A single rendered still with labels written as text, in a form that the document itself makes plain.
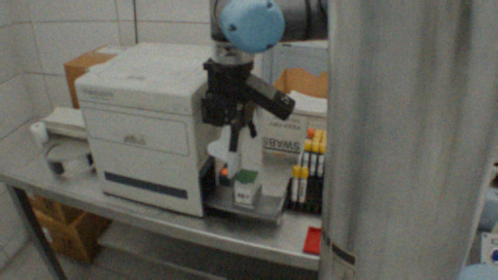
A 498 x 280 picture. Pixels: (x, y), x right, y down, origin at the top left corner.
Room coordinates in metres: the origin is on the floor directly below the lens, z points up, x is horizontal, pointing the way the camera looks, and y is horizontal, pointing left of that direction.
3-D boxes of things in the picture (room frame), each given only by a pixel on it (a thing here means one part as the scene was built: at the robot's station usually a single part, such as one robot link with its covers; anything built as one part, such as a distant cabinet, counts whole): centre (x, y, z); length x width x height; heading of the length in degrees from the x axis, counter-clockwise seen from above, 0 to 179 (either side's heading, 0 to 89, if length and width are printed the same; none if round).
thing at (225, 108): (0.60, 0.04, 1.17); 0.09 x 0.08 x 0.12; 73
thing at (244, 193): (0.59, 0.01, 0.95); 0.05 x 0.04 x 0.06; 163
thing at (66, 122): (0.97, 0.58, 0.90); 0.25 x 0.11 x 0.05; 73
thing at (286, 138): (0.94, -0.18, 0.95); 0.29 x 0.25 x 0.15; 163
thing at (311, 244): (0.50, -0.14, 0.88); 0.07 x 0.07 x 0.01; 73
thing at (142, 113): (0.74, 0.19, 1.03); 0.31 x 0.27 x 0.30; 73
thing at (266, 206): (0.59, 0.03, 0.92); 0.21 x 0.07 x 0.05; 73
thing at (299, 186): (0.63, -0.16, 0.93); 0.17 x 0.09 x 0.11; 73
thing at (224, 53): (0.59, 0.03, 1.25); 0.08 x 0.08 x 0.05
